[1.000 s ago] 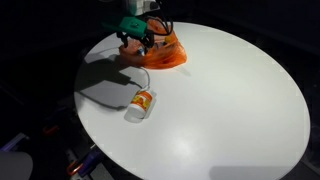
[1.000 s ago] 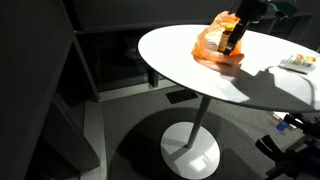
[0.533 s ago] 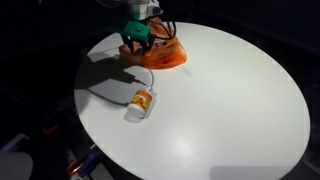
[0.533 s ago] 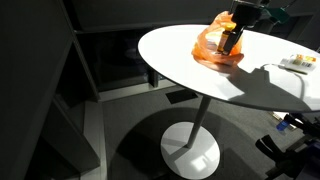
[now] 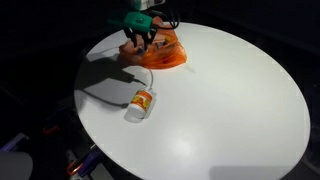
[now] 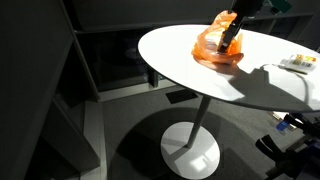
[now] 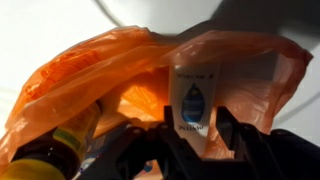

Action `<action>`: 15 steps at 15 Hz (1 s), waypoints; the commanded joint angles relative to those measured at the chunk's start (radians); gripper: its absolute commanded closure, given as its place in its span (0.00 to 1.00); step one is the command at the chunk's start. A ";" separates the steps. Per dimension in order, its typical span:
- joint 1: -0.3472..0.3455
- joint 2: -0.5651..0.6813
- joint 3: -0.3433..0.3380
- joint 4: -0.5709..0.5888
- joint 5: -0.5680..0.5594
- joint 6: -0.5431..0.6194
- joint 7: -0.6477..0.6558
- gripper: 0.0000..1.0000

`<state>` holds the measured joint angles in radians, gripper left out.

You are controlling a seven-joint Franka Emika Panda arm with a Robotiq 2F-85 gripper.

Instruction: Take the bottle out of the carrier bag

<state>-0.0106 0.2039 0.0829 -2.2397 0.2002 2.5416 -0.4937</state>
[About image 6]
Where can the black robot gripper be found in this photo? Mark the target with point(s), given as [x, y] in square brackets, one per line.
[246, 7]

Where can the orange plastic carrier bag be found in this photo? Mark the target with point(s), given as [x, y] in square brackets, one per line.
[206, 50]

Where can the white bottle with orange label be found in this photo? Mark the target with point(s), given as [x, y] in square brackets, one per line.
[300, 63]

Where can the black floor mat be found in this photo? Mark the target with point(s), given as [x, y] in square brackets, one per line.
[181, 96]

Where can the dark shelf unit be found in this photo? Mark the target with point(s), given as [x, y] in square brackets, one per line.
[116, 60]

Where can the black equipment with blue parts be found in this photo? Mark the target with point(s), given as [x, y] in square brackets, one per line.
[283, 156]

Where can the dark grey side cabinet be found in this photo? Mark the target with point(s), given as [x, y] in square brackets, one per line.
[40, 110]

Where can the white table pedestal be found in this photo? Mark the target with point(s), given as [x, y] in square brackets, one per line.
[190, 156]

